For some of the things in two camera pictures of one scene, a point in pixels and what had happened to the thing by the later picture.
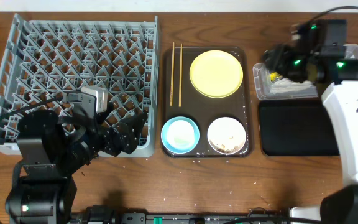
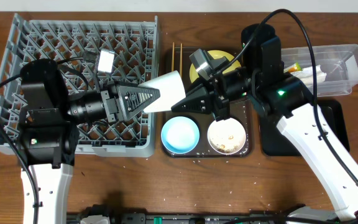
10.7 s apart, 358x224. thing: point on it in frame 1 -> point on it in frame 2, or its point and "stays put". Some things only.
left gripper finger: (135, 125) -> (133, 99)
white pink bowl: (226, 135) stays put
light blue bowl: (180, 135) stays put
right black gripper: (283, 53) -> (205, 100)
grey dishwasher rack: (45, 58) stays put
